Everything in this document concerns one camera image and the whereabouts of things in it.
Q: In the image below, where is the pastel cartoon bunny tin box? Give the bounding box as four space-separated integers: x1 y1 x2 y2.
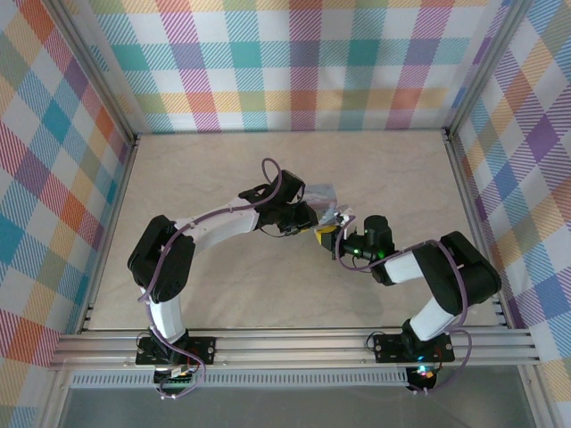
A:
302 181 343 227

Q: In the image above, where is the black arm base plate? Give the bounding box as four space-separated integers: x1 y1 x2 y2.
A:
373 333 456 363
136 336 218 366

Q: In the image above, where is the wide aluminium frame rail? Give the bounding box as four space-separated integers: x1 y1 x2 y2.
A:
48 328 541 370

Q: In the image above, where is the grey slotted cable duct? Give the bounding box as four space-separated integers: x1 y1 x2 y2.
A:
69 373 410 388

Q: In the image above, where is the aluminium corner post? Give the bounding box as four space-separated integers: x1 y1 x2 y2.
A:
441 0 534 142
51 0 142 148

